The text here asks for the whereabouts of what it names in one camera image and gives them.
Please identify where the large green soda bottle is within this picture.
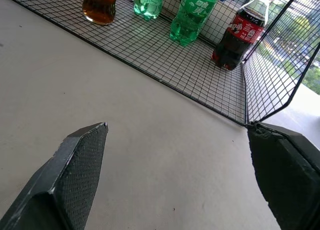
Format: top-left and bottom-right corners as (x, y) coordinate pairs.
(169, 0), (220, 47)

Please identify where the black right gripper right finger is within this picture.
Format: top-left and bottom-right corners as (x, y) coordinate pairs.
(246, 121), (320, 230)

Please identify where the small green soda bottle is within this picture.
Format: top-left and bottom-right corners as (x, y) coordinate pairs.
(133, 0), (168, 21)

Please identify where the brown tea plastic bottle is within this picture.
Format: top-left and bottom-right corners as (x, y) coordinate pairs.
(82, 0), (120, 25)

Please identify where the black wire mesh side panel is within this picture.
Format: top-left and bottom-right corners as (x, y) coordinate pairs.
(241, 0), (320, 125)

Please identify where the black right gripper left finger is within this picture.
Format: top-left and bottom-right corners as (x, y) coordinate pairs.
(0, 122), (109, 230)

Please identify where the cola bottle with red label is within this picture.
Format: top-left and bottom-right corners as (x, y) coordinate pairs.
(211, 0), (279, 71)

